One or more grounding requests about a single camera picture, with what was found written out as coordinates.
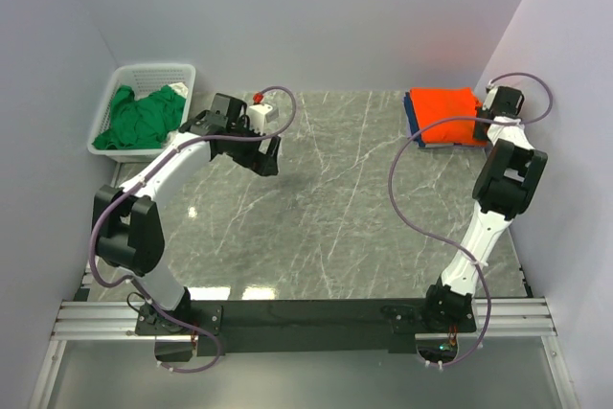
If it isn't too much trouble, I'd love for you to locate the orange t shirt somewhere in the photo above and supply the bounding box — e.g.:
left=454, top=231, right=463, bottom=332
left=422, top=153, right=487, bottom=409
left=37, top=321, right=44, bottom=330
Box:
left=403, top=88, right=486, bottom=148

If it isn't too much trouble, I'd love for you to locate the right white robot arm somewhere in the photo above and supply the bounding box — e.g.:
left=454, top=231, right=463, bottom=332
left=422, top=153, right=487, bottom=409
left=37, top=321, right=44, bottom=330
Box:
left=423, top=86, right=548, bottom=329

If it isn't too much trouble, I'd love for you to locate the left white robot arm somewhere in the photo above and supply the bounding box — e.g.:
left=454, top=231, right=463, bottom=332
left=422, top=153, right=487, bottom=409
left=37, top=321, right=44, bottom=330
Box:
left=89, top=92, right=281, bottom=329

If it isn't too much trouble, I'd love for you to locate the folded blue printed t shirt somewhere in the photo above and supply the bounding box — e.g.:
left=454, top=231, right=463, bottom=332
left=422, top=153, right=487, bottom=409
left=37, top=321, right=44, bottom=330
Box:
left=403, top=93, right=487, bottom=148

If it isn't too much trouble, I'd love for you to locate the white garment in basket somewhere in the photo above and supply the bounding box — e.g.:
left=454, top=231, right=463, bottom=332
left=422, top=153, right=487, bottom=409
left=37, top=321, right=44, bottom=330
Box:
left=169, top=82, right=189, bottom=99

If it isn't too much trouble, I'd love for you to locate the green t shirt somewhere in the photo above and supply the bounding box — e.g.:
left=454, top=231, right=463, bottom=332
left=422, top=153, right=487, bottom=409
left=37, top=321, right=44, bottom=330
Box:
left=92, top=85, right=186, bottom=150

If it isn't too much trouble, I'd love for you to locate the white plastic laundry basket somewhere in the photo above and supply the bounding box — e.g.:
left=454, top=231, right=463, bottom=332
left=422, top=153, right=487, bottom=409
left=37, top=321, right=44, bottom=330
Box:
left=87, top=63, right=196, bottom=163

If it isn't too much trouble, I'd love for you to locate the black base crossbeam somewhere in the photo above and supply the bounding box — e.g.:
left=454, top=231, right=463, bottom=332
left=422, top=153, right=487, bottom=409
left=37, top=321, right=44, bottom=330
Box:
left=135, top=299, right=475, bottom=362

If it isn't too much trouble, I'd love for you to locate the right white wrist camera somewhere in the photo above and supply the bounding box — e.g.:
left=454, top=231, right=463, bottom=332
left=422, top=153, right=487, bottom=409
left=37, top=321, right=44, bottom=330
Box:
left=482, top=85, right=498, bottom=111

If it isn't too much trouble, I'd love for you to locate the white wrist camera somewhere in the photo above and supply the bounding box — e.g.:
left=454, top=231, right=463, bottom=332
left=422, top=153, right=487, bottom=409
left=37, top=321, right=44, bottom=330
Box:
left=246, top=92, right=279, bottom=135
left=482, top=85, right=498, bottom=111

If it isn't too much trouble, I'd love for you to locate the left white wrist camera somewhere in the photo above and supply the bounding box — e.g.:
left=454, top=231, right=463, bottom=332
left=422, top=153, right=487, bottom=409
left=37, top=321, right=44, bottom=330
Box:
left=246, top=92, right=279, bottom=135

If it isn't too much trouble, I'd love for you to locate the aluminium frame rail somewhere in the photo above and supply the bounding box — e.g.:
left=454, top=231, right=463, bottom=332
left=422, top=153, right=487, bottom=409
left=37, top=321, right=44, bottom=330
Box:
left=28, top=178, right=580, bottom=409

